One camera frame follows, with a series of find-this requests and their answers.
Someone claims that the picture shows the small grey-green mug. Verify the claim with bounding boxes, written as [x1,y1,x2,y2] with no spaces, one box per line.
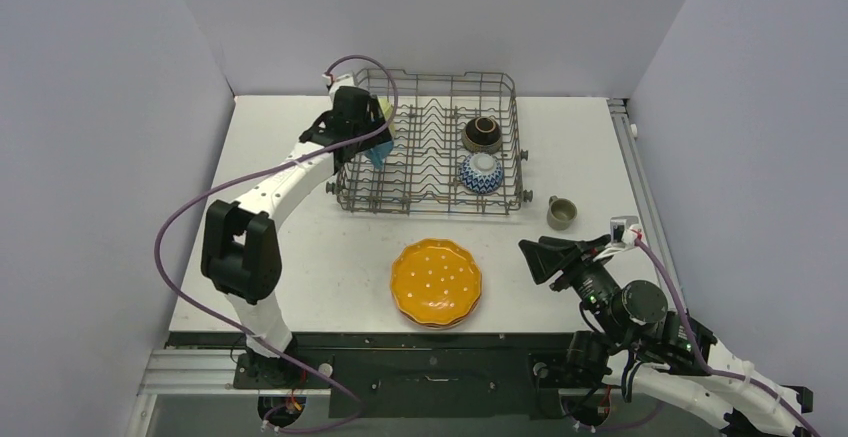
[546,196,578,231]

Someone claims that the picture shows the aluminium side rail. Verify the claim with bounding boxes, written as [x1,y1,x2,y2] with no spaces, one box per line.
[606,98,685,302]

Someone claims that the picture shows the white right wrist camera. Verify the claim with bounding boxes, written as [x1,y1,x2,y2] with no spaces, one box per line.
[594,216,644,261]

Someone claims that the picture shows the dark patterned cream bowl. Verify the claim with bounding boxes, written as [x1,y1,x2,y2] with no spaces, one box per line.
[461,117,502,154]

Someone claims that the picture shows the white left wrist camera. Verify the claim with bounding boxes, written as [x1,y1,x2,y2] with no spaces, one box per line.
[323,73,357,97]

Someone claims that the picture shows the pale yellow mug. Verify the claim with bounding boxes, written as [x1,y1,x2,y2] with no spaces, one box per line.
[378,97,396,139]

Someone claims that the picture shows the black table frame rail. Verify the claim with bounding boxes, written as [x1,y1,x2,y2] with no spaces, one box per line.
[140,331,617,419]

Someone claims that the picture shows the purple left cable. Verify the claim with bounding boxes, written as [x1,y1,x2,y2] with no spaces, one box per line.
[153,54,400,435]

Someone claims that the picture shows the grey wire dish rack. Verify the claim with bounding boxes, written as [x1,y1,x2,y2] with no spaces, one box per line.
[326,68,534,215]

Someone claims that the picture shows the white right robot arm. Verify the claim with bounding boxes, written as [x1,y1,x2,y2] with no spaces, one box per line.
[518,229,817,436]

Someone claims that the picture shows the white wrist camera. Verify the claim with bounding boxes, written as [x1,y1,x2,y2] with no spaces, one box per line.
[594,216,644,261]
[323,73,357,97]

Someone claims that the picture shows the blue mug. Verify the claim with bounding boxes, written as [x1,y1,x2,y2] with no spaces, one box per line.
[364,140,394,170]

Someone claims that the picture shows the yellow polka dot plate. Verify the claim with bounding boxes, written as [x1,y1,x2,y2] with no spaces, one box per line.
[389,239,483,309]

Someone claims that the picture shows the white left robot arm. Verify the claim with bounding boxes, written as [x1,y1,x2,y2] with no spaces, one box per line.
[200,85,393,387]

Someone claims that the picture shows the orange patterned small bowl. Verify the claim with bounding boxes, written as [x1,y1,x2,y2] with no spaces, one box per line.
[459,152,504,195]

